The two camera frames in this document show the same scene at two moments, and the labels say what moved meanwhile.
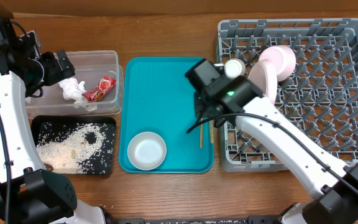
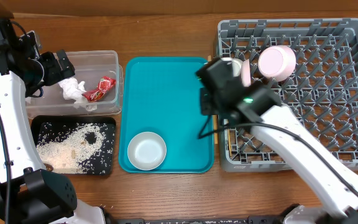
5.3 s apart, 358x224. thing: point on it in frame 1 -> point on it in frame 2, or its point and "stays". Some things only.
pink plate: x=263 y=74 -> x=245 y=69
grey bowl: x=146 y=150 stays
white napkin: x=73 y=89 stays
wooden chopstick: x=201 y=132 -> x=215 y=121
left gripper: x=57 y=73 stays
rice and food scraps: x=64 y=153 stays
